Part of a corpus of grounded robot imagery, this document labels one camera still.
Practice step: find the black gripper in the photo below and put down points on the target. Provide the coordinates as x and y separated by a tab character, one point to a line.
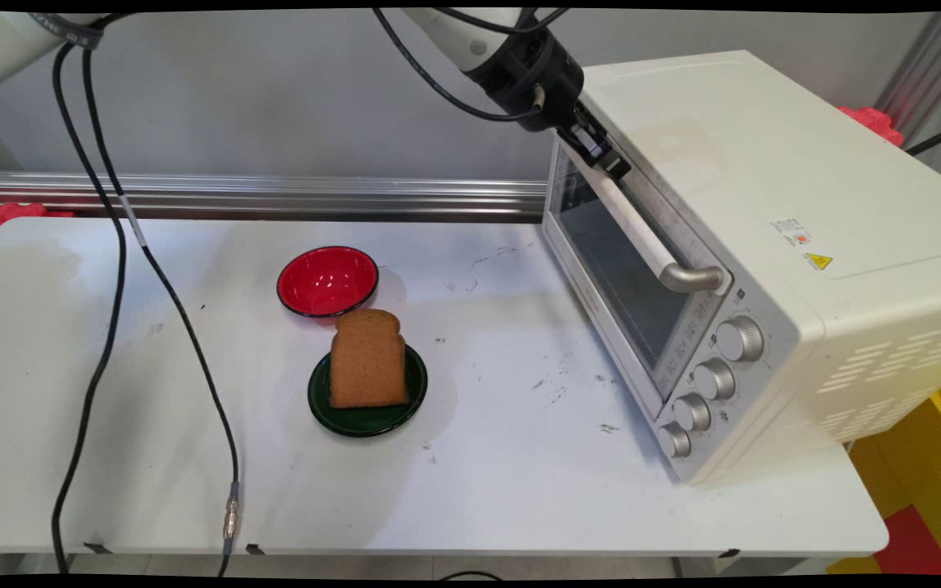
532	77

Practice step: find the white toaster oven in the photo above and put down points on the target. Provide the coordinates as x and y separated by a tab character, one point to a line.
764	188

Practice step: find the largest silver oven knob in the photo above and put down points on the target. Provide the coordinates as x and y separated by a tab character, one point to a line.
740	339

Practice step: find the red plastic object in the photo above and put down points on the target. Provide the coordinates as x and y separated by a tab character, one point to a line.
5	216
872	124

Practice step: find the red bowl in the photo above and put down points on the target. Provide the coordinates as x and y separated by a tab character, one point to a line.
327	280

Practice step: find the brown bread slice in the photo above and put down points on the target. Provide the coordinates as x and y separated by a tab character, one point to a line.
367	363

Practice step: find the dark green plate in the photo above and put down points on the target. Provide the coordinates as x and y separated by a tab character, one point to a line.
371	416

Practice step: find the aluminium rail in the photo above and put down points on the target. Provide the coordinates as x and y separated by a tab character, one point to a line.
315	198

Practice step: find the aluminium post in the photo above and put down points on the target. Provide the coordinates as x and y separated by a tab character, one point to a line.
924	73

